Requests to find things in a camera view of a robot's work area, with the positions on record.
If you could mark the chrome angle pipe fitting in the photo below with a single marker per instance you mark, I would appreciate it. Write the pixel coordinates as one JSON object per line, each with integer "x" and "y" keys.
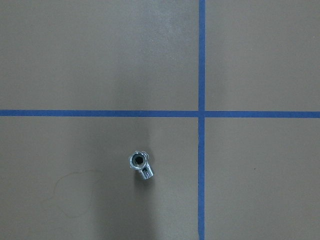
{"x": 139, "y": 161}

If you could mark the brown paper table mat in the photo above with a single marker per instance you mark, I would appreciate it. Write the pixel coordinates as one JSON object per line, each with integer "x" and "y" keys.
{"x": 224, "y": 96}

